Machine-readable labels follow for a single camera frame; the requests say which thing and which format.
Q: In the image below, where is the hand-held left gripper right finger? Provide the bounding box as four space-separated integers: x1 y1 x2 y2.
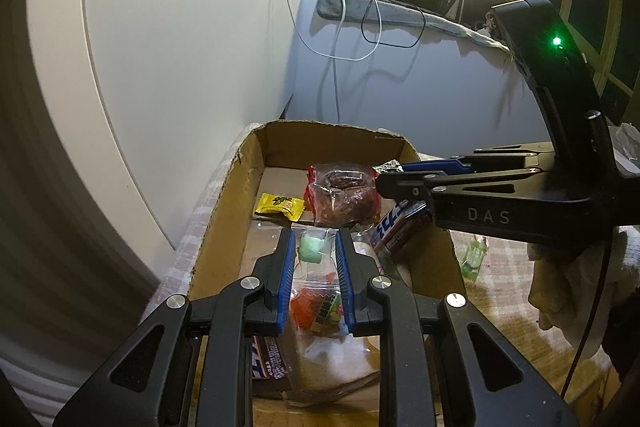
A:
334 228 578 427

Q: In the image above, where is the person's right forearm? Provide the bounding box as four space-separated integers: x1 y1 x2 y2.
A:
602 227 640 388

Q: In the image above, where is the cardboard box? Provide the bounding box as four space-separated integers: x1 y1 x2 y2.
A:
187 119 468 427

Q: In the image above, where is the brown chocolate bar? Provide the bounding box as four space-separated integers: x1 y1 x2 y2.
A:
369 199 436 258
250 334 293 383

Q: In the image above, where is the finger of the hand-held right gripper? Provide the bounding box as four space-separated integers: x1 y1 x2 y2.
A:
400 146 557 175
377 168 541 204

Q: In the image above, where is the flat yellow packet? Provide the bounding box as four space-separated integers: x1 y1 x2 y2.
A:
254 192 307 223

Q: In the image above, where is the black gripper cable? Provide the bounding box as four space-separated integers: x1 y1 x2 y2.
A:
559 227 615 400

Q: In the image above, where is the cream cloth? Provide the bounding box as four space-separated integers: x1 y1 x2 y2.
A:
527 227 640 358

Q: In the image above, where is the grey sill cloth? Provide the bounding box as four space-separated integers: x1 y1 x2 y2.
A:
316 0 513 52

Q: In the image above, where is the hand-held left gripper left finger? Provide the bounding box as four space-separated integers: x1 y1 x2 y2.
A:
52 229 297 427

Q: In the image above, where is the white cable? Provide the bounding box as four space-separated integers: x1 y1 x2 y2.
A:
270 0 383 128

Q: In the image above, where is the clear white snack bag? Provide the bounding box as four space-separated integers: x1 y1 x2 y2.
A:
282 334 383 408

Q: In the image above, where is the small green packet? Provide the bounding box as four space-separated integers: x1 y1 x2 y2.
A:
461 237 488 280

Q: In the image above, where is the green orange candy packet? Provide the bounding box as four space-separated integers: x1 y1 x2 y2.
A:
289 224 351 338

